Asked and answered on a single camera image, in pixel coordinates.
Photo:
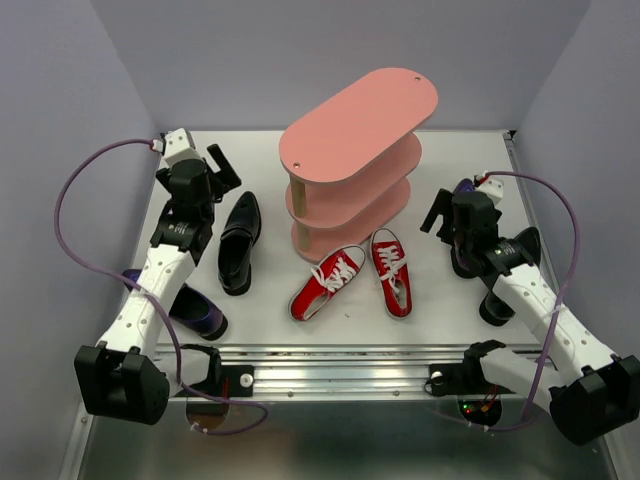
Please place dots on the aluminium mounting rail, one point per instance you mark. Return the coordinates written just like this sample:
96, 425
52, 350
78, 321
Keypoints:
340, 373

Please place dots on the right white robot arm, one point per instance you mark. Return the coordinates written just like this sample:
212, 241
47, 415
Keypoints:
586, 387

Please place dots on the black loafer left side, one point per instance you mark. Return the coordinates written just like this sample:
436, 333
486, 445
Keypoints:
241, 233

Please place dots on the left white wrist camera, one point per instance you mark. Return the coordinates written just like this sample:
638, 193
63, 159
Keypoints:
178, 146

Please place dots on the red sneaker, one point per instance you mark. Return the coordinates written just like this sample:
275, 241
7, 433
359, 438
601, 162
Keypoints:
390, 263
327, 278

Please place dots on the pink three-tier shoe shelf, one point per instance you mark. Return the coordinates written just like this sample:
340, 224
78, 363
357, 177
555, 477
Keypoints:
349, 159

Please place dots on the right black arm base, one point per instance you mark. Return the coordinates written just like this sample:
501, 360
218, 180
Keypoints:
447, 379

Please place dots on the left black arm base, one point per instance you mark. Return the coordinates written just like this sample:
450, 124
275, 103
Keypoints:
240, 380

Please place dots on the purple loafer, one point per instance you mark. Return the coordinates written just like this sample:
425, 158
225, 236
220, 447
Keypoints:
197, 313
465, 186

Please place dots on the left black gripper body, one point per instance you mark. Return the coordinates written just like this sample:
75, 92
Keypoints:
216, 193

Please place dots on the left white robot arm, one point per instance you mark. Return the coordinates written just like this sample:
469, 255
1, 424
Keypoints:
118, 377

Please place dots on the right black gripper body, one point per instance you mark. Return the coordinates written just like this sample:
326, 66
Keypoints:
449, 231

